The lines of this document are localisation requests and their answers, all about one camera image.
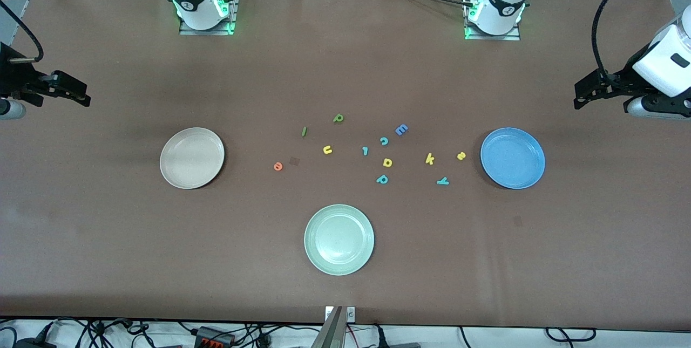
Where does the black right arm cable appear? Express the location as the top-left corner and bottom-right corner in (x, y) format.
(0, 0), (45, 64)

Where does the blue plate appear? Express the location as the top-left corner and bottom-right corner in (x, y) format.
(480, 127), (546, 190)

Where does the white mount bracket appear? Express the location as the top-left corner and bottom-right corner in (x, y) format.
(325, 306), (356, 323)

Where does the pale green plate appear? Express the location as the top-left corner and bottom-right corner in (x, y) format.
(304, 204), (375, 276)

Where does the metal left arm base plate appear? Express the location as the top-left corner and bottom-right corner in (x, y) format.
(464, 0), (522, 42)

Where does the black looped floor cable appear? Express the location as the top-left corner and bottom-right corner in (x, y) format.
(545, 327), (597, 343)

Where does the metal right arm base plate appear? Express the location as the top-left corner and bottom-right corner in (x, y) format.
(178, 0), (239, 36)

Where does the orange black power connector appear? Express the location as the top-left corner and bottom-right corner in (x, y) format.
(195, 326), (236, 346)

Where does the grey camera mount bar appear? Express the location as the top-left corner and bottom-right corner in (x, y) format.
(310, 306), (346, 348)

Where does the beige brown plate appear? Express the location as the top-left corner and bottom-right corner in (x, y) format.
(160, 127), (225, 190)

